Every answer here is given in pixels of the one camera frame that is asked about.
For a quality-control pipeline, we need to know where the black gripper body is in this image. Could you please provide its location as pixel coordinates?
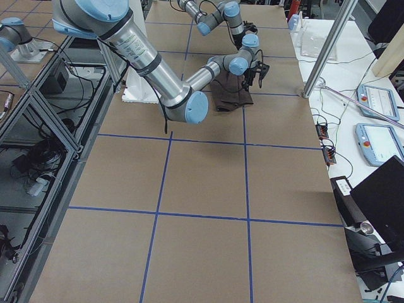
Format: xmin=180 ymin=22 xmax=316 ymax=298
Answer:
xmin=244 ymin=61 xmax=270 ymax=88
xmin=233 ymin=21 xmax=258 ymax=47

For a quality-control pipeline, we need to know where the brown t-shirt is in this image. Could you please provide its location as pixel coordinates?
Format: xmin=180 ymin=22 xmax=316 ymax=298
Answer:
xmin=210 ymin=71 xmax=254 ymax=112

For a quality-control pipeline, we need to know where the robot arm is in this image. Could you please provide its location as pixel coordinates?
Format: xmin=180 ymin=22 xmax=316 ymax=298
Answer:
xmin=52 ymin=1 xmax=270 ymax=124
xmin=171 ymin=0 xmax=258 ymax=49

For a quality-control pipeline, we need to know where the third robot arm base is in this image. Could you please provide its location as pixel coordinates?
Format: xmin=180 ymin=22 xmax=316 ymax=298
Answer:
xmin=1 ymin=17 xmax=54 ymax=64

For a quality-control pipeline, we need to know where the clear plastic bag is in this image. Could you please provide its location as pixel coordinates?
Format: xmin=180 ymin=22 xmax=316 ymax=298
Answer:
xmin=300 ymin=31 xmax=327 ymax=58

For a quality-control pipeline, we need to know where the metal grabber stick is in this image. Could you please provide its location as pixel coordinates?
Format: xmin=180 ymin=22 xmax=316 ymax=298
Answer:
xmin=315 ymin=83 xmax=404 ymax=129

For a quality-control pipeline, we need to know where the red cylinder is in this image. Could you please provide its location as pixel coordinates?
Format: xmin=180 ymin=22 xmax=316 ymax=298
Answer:
xmin=290 ymin=0 xmax=300 ymax=15

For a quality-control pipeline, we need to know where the orange terminal block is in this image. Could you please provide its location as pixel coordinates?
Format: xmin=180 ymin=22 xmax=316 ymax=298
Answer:
xmin=315 ymin=124 xmax=329 ymax=140

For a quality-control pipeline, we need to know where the far teach pendant tablet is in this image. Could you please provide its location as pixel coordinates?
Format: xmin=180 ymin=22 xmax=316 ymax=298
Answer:
xmin=357 ymin=85 xmax=400 ymax=122

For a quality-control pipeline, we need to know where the teach pendant tablet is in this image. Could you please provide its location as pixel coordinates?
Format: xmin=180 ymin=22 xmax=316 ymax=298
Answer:
xmin=355 ymin=123 xmax=403 ymax=167
xmin=357 ymin=85 xmax=400 ymax=122

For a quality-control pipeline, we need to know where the near teach pendant tablet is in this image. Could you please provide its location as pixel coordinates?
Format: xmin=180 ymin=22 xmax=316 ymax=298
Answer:
xmin=355 ymin=123 xmax=403 ymax=167

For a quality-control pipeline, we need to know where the black box with label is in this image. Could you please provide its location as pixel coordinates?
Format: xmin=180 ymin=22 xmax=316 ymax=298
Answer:
xmin=330 ymin=176 xmax=367 ymax=228

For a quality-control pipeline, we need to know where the black monitor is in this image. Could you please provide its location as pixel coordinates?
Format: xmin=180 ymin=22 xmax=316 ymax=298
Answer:
xmin=351 ymin=156 xmax=403 ymax=251

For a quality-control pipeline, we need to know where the aluminium frame post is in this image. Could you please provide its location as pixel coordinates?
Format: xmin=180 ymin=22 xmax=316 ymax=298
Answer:
xmin=302 ymin=0 xmax=358 ymax=98

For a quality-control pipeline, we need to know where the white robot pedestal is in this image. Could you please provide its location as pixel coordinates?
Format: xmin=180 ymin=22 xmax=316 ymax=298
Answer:
xmin=122 ymin=63 xmax=161 ymax=104

